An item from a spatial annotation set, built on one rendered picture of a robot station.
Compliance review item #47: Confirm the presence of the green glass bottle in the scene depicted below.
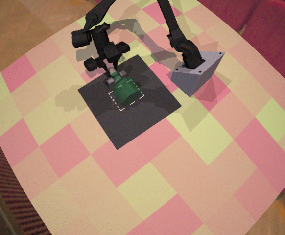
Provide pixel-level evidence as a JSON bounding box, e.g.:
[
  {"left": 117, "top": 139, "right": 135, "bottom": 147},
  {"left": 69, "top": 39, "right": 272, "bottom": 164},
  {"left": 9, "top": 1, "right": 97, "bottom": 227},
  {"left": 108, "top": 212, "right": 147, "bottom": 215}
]
[{"left": 109, "top": 68, "right": 142, "bottom": 106}]

